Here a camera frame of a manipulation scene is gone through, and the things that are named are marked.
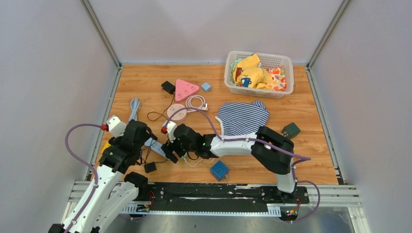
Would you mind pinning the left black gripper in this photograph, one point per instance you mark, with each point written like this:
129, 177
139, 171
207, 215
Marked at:
186, 140

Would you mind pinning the light blue power strip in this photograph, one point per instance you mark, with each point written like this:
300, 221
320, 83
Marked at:
155, 146

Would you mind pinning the black adapter with cable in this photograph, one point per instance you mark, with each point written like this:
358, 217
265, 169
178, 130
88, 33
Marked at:
150, 167

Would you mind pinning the blue cube charger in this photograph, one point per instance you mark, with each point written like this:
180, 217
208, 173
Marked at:
219, 171

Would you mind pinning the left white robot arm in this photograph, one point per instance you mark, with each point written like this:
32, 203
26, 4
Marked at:
112, 187

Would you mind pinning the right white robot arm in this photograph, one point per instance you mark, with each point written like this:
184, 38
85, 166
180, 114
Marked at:
274, 151

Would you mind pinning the pink round power strip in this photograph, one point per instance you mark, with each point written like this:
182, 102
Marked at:
177, 113

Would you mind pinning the pink triangular power strip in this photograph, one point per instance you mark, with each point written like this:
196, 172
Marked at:
184, 89

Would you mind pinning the blue striped shirt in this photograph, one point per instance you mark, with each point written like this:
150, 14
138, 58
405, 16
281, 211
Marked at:
239, 118

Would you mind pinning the light blue small charger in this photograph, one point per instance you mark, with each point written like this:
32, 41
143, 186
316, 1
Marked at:
206, 87

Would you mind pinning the black adapter at back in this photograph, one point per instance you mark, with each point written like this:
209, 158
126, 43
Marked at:
168, 87

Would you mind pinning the yellow power adapter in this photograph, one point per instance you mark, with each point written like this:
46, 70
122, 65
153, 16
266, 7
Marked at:
107, 145

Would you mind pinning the yellow clothes in basket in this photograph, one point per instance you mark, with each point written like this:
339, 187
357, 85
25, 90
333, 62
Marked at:
249, 73

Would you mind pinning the white plastic basket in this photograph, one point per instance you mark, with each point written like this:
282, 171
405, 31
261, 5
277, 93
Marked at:
267, 61

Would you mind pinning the dark green cube charger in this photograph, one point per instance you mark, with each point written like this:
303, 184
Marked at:
290, 131

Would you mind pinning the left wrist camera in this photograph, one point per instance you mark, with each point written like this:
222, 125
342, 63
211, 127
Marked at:
115, 126

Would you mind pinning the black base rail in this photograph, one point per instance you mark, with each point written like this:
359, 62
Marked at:
214, 198

